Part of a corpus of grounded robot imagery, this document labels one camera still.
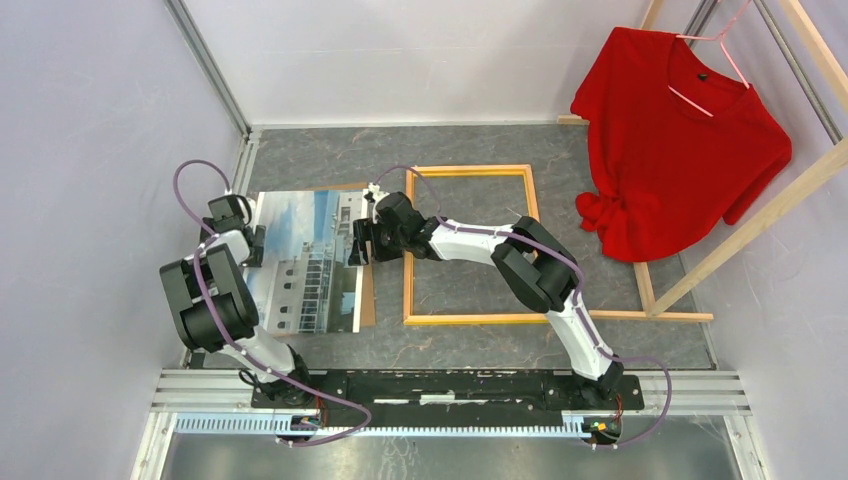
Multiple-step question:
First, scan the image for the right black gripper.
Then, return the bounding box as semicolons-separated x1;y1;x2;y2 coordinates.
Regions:
349;217;408;265

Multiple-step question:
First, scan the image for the yellow wooden picture frame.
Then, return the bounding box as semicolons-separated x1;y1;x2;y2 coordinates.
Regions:
402;164;546;326

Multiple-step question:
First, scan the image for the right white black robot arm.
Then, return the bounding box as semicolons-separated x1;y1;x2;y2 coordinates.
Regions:
348;192;624;408

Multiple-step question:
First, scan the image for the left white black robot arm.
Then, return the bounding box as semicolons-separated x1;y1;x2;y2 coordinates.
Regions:
159;194;314;408

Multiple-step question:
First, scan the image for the building photo print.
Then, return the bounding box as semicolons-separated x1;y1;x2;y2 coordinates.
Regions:
244;189;367;337

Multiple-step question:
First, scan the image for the brown cardboard backing board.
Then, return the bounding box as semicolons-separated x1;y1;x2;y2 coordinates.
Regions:
319;182;376;329

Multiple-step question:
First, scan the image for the red t-shirt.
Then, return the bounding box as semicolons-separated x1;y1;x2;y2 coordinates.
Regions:
571;27;792;263

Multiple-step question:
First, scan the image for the pink clothes hanger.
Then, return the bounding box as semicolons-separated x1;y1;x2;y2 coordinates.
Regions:
667;0;754;119

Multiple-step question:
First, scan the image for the wooden clothes rack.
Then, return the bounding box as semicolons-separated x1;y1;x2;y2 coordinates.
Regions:
556;0;848;325

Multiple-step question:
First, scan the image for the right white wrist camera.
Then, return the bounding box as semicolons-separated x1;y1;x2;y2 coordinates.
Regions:
363;183;389;223

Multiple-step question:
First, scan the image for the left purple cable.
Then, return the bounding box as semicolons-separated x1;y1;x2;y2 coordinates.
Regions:
173;159;374;449

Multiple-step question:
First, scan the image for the purple cable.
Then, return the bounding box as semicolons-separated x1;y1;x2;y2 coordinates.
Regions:
374;165;674;452
173;159;374;449

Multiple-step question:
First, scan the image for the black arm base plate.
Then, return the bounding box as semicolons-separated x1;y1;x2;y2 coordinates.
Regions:
238;369;645;429

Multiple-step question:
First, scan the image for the aluminium rail frame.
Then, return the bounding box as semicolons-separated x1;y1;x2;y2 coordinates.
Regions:
129;0;770;480

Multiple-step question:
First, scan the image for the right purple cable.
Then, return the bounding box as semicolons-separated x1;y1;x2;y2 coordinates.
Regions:
374;165;674;452

